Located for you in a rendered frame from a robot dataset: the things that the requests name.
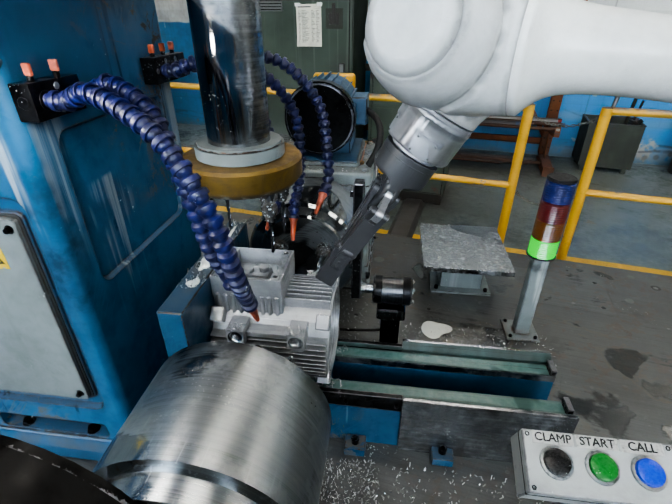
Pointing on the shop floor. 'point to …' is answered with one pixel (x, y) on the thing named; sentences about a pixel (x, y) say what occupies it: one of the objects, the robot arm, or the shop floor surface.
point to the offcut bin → (622, 131)
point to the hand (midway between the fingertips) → (334, 263)
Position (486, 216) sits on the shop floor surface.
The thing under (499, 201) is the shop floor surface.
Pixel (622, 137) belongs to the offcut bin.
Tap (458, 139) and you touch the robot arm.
